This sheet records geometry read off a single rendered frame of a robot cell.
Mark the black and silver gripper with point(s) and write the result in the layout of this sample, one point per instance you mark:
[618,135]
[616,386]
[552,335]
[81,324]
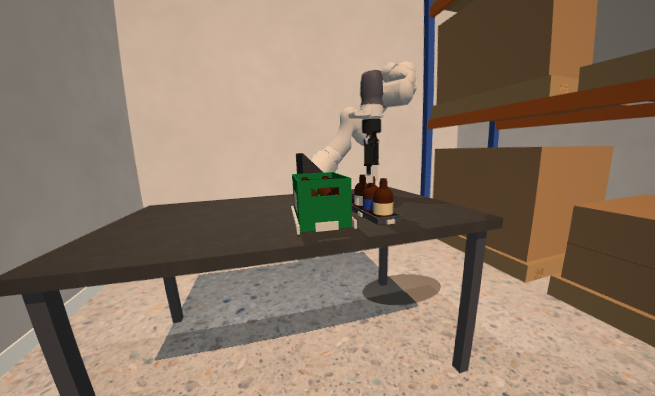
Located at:
[369,127]

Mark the green bottle crate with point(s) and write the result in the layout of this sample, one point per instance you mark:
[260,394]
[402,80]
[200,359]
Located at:
[313,210]

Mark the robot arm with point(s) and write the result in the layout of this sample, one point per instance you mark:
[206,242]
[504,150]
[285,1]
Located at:
[373,105]

